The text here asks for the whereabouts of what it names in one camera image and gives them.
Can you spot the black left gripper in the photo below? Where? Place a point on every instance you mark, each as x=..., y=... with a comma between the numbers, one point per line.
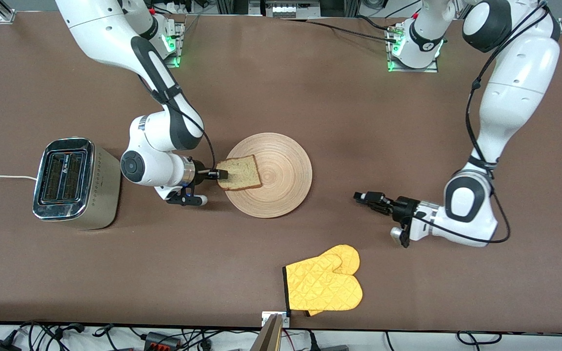
x=401, y=206

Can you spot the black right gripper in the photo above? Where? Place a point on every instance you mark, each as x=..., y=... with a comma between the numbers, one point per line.
x=201, y=173

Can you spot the slice of brown bread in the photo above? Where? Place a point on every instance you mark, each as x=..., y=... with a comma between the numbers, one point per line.
x=242, y=173

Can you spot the round wooden plate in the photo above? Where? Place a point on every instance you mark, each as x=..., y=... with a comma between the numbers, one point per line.
x=281, y=180

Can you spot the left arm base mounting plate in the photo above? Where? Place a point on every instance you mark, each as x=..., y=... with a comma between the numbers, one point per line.
x=432, y=66

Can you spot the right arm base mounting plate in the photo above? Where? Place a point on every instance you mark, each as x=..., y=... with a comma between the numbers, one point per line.
x=173, y=46

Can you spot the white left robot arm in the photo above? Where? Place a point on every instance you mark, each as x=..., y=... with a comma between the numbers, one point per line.
x=515, y=97

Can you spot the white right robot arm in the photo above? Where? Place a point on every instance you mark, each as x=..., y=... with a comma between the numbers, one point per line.
x=110, y=39

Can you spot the silver two-slot toaster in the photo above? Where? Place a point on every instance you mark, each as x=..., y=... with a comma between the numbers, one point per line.
x=73, y=183

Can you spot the yellow quilted oven mitt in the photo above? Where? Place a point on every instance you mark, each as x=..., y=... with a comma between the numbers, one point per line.
x=322, y=287

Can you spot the tan wooden board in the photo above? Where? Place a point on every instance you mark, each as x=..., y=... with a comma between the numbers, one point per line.
x=269, y=339

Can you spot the black orange power strip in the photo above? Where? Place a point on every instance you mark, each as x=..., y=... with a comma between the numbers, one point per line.
x=161, y=341

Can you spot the white multi-socket power strip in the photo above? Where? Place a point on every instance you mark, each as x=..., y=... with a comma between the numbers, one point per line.
x=288, y=9

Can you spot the black power adapter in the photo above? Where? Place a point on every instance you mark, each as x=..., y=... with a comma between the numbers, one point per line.
x=0, y=345

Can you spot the small metal table bracket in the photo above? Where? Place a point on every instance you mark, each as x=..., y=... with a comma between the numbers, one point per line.
x=266, y=319

